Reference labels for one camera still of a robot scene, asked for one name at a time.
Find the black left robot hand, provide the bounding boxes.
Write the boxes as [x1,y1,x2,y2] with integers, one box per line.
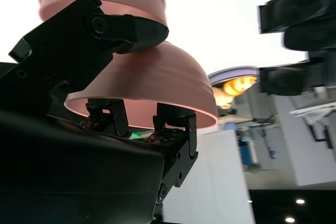
[257,0,336,96]

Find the white foam board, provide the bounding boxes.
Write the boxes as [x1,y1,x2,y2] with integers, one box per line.
[163,123,254,224]

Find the beige spiral bread roll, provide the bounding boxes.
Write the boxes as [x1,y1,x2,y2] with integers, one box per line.
[213,87,236,110]

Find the purple plate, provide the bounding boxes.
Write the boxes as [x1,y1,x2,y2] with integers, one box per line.
[208,66,259,88]

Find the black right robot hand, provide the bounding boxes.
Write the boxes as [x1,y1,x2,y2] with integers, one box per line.
[0,0,199,224]

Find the orange-yellow croissant bread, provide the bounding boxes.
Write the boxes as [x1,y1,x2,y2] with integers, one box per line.
[222,76,258,97]

